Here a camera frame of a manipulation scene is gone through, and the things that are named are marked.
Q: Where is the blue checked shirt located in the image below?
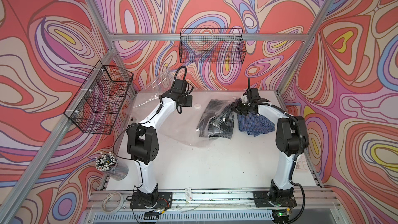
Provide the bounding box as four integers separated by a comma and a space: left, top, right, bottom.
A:
237, 114, 276, 136

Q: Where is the clear plastic vacuum bag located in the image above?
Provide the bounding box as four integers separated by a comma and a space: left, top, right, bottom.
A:
129, 70, 216, 147

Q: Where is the grey plaid shirt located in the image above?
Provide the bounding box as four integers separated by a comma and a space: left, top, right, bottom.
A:
197, 99, 235, 140

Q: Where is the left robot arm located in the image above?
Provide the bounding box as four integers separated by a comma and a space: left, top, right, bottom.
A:
126, 95, 193, 195

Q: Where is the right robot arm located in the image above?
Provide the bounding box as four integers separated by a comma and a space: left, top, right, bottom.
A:
232, 100, 309, 190

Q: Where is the pink white calculator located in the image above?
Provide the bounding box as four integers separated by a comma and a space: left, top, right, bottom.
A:
295, 153, 309, 172

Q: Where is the small white cardboard box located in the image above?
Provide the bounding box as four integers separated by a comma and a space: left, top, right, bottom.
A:
184, 188, 193, 202

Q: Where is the clear cup of pens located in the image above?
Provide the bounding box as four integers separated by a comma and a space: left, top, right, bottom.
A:
95, 152, 129, 181

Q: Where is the clear tape roll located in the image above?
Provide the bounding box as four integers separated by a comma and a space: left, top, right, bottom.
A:
101, 192, 124, 215

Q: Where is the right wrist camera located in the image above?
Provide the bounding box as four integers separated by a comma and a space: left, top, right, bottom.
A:
243, 78, 261, 103

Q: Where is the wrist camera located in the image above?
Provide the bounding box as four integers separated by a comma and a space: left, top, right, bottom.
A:
243, 78, 261, 103
171, 66, 194, 95

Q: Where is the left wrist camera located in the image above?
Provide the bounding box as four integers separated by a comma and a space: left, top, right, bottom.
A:
171, 66, 194, 95

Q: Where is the black wire basket back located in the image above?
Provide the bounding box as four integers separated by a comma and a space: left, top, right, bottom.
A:
179, 27, 247, 64

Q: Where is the black wire basket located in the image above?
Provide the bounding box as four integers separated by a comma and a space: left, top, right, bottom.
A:
64, 61, 134, 135
179, 27, 247, 64

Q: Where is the black wire basket left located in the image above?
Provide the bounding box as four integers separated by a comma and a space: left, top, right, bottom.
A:
64, 61, 134, 135

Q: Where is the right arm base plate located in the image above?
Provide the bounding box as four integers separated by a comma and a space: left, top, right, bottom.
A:
253, 188, 297, 208

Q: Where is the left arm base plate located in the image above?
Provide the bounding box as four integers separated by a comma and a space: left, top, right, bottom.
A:
126, 191, 173, 210

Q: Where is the aluminium front rail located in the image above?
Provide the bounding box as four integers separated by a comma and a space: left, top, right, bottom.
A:
79, 188, 350, 224

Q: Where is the aluminium frame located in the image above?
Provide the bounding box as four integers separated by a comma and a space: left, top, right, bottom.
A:
1, 0, 325, 224

